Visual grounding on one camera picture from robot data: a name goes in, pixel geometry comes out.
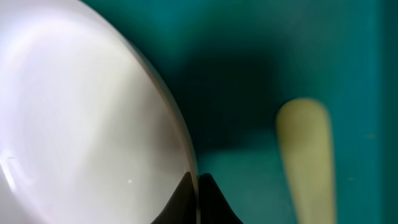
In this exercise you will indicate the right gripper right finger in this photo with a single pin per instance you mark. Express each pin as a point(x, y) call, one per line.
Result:
point(214, 208)

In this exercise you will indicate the teal serving tray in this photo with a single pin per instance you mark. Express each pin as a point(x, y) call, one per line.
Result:
point(231, 64)

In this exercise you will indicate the large white plate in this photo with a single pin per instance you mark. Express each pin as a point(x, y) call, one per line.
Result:
point(89, 131)

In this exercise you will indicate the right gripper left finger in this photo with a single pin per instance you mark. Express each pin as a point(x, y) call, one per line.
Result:
point(182, 205)

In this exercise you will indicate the yellow plastic spoon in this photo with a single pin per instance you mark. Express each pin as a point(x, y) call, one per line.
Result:
point(305, 141)

